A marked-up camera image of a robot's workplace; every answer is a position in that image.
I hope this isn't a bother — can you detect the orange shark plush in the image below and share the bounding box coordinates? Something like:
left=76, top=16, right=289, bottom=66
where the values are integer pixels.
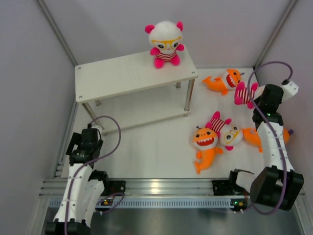
left=192, top=126, right=224, bottom=175
left=242, top=128, right=293, bottom=153
left=202, top=69, right=245, bottom=95

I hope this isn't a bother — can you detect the pink white plush with glasses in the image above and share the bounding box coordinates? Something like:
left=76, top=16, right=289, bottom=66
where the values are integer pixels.
left=144, top=21, right=185, bottom=69

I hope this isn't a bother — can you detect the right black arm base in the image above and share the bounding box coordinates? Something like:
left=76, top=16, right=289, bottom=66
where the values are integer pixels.
left=212, top=180, right=249, bottom=196

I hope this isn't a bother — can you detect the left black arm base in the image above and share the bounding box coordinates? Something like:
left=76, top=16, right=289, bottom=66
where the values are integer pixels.
left=107, top=180, right=126, bottom=195

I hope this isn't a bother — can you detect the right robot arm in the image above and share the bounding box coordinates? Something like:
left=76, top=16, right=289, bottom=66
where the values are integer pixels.
left=228, top=82, right=304, bottom=215

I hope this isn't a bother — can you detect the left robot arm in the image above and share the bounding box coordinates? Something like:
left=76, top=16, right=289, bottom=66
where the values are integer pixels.
left=45, top=128, right=111, bottom=235

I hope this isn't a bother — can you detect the white two-tier shelf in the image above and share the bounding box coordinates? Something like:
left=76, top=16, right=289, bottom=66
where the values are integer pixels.
left=74, top=50, right=198, bottom=134

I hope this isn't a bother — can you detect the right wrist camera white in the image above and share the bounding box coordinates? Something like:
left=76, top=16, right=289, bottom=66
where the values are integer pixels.
left=281, top=79, right=299, bottom=102

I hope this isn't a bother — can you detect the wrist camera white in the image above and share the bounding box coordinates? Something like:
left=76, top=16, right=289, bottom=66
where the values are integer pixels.
left=281, top=79, right=299, bottom=102
left=88, top=123, right=102, bottom=132

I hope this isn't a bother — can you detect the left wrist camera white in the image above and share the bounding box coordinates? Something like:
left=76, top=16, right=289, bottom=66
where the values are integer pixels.
left=88, top=123, right=102, bottom=132

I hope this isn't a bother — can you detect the aluminium front rail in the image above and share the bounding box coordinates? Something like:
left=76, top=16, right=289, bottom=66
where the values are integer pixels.
left=39, top=178, right=305, bottom=196

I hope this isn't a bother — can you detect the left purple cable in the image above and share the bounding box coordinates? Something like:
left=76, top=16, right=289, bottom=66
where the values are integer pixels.
left=62, top=116, right=122, bottom=235

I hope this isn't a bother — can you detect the slotted cable duct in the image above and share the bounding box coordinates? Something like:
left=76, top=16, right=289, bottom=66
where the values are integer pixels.
left=48, top=197, right=235, bottom=209

